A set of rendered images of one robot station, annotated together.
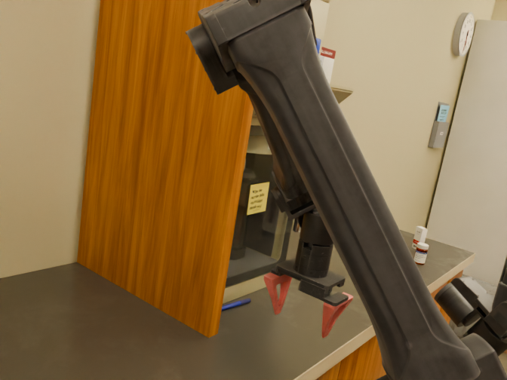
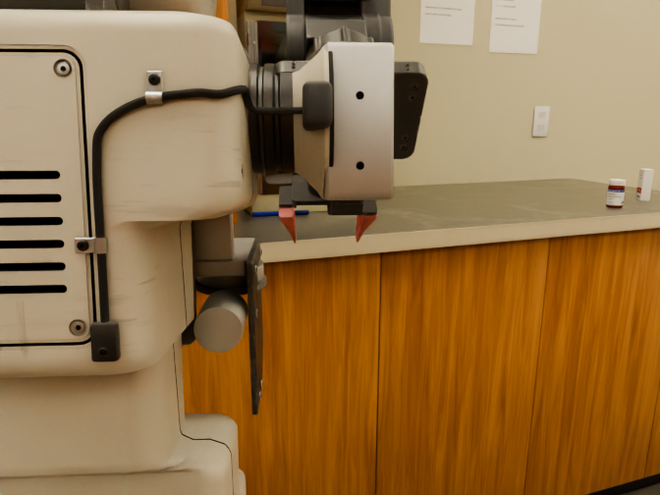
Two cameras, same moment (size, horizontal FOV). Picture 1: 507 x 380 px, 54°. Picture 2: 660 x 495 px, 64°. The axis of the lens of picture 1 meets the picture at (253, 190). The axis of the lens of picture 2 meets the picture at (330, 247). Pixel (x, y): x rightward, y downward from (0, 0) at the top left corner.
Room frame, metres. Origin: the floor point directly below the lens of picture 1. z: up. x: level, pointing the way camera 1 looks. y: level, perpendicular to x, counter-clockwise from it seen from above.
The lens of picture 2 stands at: (0.16, -0.83, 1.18)
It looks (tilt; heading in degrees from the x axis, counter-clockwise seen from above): 14 degrees down; 35
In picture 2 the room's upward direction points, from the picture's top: straight up
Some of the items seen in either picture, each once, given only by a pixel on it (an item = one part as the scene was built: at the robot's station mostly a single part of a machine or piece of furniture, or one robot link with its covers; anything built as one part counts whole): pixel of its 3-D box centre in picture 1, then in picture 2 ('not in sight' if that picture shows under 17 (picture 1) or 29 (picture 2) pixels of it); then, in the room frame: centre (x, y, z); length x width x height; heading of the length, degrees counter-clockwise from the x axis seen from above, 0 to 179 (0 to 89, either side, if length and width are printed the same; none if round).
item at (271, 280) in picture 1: (288, 292); not in sight; (0.81, -0.09, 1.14); 0.07 x 0.07 x 0.09; 54
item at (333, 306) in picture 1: (323, 307); not in sight; (0.77, -0.15, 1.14); 0.07 x 0.07 x 0.09; 54
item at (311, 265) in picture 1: (312, 260); not in sight; (0.79, -0.12, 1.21); 0.10 x 0.07 x 0.07; 54
